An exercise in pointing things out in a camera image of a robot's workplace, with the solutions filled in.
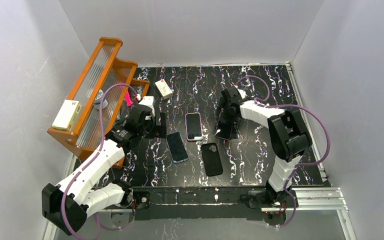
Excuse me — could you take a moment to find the dark smartphone with light rim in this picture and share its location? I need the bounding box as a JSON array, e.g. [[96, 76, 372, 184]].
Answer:
[[186, 113, 203, 141]]

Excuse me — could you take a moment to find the blue smartphone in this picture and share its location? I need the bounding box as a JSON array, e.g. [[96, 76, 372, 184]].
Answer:
[[166, 132, 189, 164]]

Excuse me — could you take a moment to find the black phone case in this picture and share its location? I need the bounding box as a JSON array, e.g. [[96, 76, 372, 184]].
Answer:
[[200, 142, 223, 177]]

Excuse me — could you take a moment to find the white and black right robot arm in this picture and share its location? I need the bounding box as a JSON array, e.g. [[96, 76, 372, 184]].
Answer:
[[215, 86, 313, 202]]

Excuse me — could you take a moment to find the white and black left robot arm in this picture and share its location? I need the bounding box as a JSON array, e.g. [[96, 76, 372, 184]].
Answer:
[[41, 104, 167, 239]]

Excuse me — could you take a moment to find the pink marker pen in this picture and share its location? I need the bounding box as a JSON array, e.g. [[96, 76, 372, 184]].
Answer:
[[124, 91, 133, 107]]

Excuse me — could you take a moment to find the small white carton box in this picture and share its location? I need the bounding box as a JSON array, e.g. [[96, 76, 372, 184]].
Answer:
[[154, 79, 174, 100]]

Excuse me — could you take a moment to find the orange wooden shelf rack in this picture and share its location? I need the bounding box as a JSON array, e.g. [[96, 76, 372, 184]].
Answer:
[[47, 37, 150, 162]]

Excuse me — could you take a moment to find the white and blue tape roll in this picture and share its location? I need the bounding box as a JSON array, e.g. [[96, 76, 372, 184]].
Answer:
[[93, 89, 109, 110]]

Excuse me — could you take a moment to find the white and green box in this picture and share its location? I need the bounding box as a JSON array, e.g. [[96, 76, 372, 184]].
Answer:
[[51, 99, 82, 132]]

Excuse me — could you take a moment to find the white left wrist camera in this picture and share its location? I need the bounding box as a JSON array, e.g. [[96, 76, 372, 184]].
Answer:
[[138, 96, 155, 116]]

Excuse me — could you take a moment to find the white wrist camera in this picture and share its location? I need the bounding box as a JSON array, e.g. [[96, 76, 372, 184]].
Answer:
[[138, 96, 155, 116], [237, 88, 247, 99]]

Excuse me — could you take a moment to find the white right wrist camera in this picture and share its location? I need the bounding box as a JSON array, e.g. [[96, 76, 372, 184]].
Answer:
[[237, 88, 247, 99]]

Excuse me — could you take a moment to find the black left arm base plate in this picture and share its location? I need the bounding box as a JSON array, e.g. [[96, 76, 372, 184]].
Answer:
[[110, 188, 151, 226]]

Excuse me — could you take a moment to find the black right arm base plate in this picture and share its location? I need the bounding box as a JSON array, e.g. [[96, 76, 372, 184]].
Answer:
[[240, 189, 299, 228]]

